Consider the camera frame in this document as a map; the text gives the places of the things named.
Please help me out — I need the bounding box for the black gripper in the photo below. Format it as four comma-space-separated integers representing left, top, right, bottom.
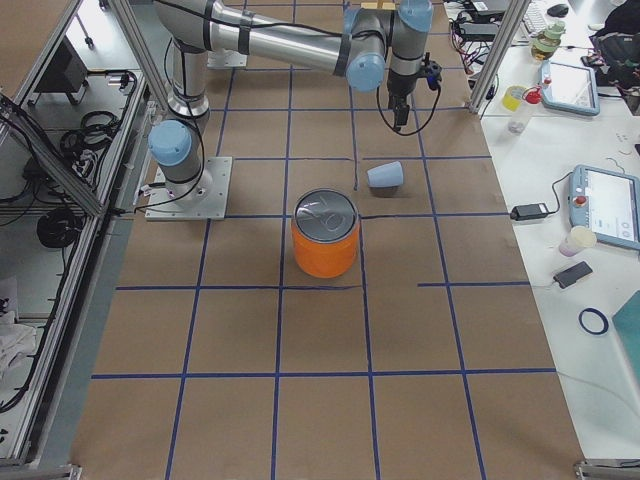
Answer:
388, 84, 413, 126

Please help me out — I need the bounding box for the light blue plastic cup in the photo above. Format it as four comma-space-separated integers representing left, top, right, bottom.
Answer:
367, 161, 404, 188

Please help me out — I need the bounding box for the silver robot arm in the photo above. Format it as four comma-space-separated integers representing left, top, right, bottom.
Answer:
154, 1, 441, 135

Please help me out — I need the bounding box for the white paper cup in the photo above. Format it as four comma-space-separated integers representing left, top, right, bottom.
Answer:
558, 226, 597, 257

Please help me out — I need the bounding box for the yellow tape roll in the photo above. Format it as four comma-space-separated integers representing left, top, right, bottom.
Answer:
501, 85, 526, 112

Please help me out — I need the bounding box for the orange bin with grey lid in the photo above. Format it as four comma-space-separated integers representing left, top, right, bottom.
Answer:
291, 189, 360, 279

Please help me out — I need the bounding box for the teach pendant far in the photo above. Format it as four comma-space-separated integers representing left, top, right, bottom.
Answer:
539, 60, 600, 116

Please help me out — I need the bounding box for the teach pendant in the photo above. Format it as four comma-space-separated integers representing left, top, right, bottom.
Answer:
539, 60, 600, 116
568, 165, 639, 251

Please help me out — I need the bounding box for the black power adapter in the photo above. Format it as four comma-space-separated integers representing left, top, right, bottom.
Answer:
509, 203, 550, 221

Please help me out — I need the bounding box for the teach pendant near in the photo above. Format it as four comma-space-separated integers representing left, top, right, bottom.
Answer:
568, 165, 639, 251

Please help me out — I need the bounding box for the black smartphone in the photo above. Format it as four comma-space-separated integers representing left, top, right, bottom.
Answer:
553, 261, 593, 289

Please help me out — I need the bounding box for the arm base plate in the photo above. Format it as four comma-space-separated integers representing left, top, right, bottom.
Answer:
145, 157, 233, 221

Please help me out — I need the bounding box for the blue tape ring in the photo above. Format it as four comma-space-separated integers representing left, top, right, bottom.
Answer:
578, 308, 609, 335

